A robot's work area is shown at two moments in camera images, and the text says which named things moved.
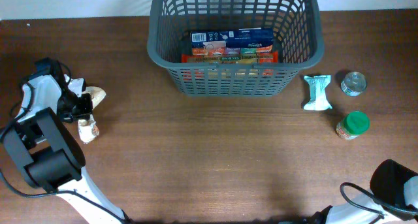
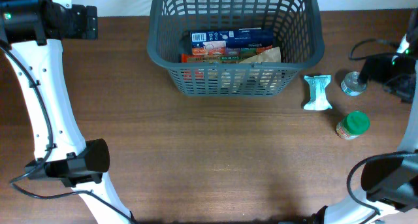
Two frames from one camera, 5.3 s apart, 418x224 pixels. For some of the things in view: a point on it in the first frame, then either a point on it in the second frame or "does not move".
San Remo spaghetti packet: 234,58 to 198,74
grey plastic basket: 293,14 does not move
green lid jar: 353,125 does not move
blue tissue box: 235,38 does not move
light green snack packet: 318,100 does not move
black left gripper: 86,109 to 84,29
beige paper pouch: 87,128 to 271,55
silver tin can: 354,83 does not move
